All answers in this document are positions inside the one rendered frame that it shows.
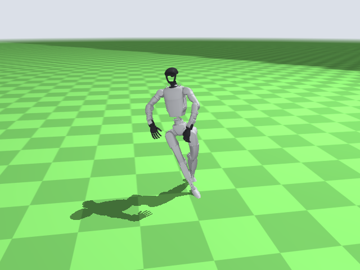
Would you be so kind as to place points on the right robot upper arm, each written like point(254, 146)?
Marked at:
point(156, 98)

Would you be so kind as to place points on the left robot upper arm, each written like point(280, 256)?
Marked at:
point(187, 91)

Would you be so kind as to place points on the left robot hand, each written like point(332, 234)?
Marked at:
point(186, 133)

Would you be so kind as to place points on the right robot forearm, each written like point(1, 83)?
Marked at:
point(148, 114)

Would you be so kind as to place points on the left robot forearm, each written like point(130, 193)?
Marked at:
point(194, 113)

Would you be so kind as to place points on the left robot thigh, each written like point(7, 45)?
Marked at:
point(193, 144)

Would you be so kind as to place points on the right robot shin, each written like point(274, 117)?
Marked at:
point(186, 174)

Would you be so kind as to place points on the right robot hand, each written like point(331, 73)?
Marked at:
point(154, 130)

